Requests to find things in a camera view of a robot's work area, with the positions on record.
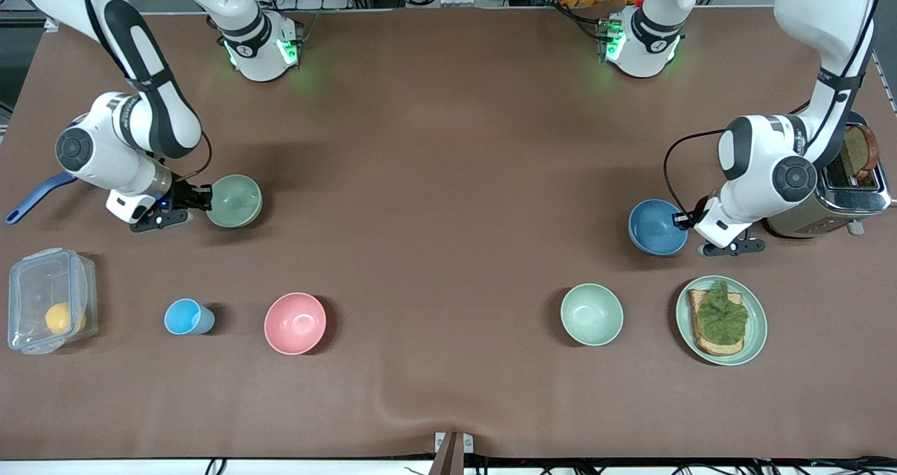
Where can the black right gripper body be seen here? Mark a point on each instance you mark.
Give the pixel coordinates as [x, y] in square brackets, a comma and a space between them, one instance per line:
[185, 195]

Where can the clear plastic lidded container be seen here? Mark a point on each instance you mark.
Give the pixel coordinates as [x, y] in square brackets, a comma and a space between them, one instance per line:
[35, 286]

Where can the blue bowl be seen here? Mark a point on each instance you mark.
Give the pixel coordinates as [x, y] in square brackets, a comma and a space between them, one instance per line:
[655, 228]

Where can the green lettuce leaf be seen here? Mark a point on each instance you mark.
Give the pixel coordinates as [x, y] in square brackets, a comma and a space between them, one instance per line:
[722, 317]

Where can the brown toast slice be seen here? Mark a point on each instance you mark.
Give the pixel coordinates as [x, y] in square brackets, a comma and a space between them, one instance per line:
[862, 151]

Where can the aluminium frame profile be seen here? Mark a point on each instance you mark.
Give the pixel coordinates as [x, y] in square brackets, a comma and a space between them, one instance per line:
[28, 18]

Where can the pink bowl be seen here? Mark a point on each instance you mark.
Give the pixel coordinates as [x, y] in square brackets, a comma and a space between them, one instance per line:
[295, 324]

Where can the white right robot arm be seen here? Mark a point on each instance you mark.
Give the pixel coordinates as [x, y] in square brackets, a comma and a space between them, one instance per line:
[151, 118]

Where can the toasted bread slice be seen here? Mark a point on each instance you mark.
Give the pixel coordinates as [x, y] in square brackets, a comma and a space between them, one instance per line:
[711, 349]

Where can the blue plastic cup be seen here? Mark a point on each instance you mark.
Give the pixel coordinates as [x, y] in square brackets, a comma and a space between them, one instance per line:
[183, 317]

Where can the beige metal toaster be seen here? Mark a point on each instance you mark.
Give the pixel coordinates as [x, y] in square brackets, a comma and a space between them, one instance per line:
[841, 209]

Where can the pale green bowl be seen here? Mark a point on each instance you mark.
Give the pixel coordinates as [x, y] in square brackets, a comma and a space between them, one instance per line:
[237, 202]
[592, 314]

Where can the brown table mat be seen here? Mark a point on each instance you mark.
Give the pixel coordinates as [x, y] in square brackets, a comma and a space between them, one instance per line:
[448, 146]

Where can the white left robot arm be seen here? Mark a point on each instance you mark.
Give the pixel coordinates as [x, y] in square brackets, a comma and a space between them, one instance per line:
[827, 40]

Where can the pale green plate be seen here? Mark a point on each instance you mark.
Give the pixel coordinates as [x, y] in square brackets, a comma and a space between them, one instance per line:
[757, 328]

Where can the yellow lemon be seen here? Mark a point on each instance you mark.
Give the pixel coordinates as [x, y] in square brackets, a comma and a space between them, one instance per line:
[62, 319]

